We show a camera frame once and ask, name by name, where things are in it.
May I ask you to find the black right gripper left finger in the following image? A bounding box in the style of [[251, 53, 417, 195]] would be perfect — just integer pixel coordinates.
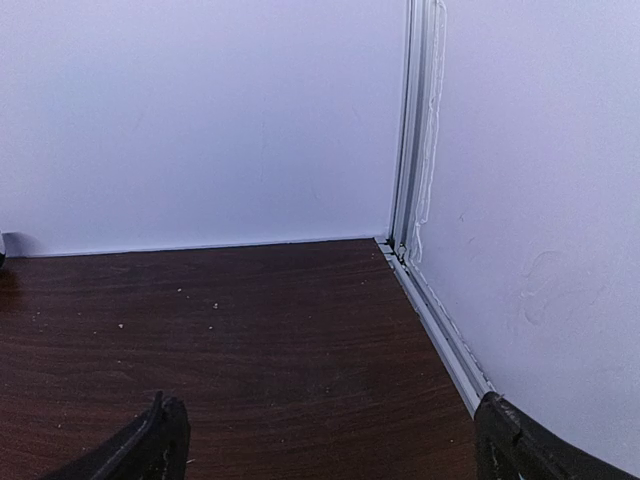
[[44, 391, 191, 480]]

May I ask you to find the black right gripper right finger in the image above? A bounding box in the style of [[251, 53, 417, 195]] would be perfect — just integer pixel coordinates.
[[474, 392, 633, 480]]

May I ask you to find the aluminium right side rail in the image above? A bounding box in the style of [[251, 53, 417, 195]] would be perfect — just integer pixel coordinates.
[[375, 237, 495, 416]]

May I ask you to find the aluminium right corner post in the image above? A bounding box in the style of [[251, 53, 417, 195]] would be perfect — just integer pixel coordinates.
[[387, 1, 447, 263]]

